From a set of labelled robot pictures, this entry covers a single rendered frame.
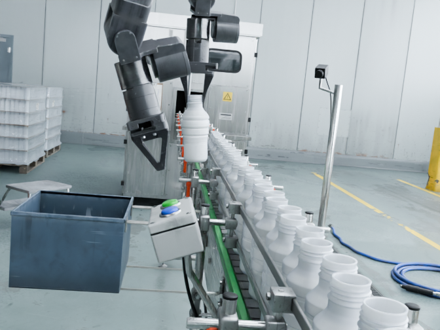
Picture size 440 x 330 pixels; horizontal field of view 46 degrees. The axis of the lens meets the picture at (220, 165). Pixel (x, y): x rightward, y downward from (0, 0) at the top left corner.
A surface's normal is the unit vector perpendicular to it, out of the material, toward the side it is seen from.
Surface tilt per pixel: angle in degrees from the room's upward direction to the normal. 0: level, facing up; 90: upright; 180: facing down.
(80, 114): 90
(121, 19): 113
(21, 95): 90
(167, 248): 90
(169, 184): 89
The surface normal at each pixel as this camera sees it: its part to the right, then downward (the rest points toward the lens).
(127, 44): 0.26, 0.54
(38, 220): 0.09, 0.15
